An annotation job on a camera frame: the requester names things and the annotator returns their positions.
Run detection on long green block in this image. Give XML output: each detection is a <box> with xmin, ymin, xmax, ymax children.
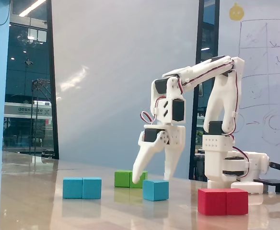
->
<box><xmin>114</xmin><ymin>170</ymin><xmax>149</xmax><ymax>189</ymax></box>

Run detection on dark metal scaffold tower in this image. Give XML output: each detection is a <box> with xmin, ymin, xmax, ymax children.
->
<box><xmin>30</xmin><ymin>78</ymin><xmax>51</xmax><ymax>154</ymax></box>

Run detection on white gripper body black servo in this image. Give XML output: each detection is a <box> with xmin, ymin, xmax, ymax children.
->
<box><xmin>137</xmin><ymin>124</ymin><xmax>187</xmax><ymax>150</ymax></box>

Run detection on long blue block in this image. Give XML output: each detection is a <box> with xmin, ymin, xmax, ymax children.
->
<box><xmin>62</xmin><ymin>177</ymin><xmax>103</xmax><ymax>200</ymax></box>

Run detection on long red block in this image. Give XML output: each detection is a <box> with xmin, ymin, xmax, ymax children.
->
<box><xmin>197</xmin><ymin>188</ymin><xmax>249</xmax><ymax>216</ymax></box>

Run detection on red white black servo cable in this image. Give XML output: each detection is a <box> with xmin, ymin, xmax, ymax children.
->
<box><xmin>140</xmin><ymin>95</ymin><xmax>167</xmax><ymax>126</ymax></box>
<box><xmin>177</xmin><ymin>59</ymin><xmax>236</xmax><ymax>96</ymax></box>
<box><xmin>228</xmin><ymin>134</ymin><xmax>251</xmax><ymax>179</ymax></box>
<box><xmin>230</xmin><ymin>61</ymin><xmax>243</xmax><ymax>140</ymax></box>

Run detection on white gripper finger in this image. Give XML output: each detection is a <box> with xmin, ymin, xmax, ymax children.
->
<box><xmin>132</xmin><ymin>132</ymin><xmax>171</xmax><ymax>185</ymax></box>
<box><xmin>163</xmin><ymin>143</ymin><xmax>186</xmax><ymax>181</ymax></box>

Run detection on flat black box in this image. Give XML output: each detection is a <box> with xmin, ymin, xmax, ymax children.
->
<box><xmin>253</xmin><ymin>178</ymin><xmax>280</xmax><ymax>194</ymax></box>

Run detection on white ceiling light strip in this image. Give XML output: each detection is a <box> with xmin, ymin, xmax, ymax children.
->
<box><xmin>18</xmin><ymin>0</ymin><xmax>47</xmax><ymax>18</ymax></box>

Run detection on black window frame post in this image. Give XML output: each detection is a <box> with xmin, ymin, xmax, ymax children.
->
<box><xmin>188</xmin><ymin>0</ymin><xmax>221</xmax><ymax>181</ymax></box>
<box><xmin>45</xmin><ymin>0</ymin><xmax>60</xmax><ymax>160</ymax></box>

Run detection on small blue cube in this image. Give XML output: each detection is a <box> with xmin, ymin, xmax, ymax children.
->
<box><xmin>142</xmin><ymin>179</ymin><xmax>170</xmax><ymax>202</ymax></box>

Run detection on yellow round sticker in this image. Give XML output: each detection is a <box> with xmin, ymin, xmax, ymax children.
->
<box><xmin>229</xmin><ymin>2</ymin><xmax>246</xmax><ymax>22</ymax></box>

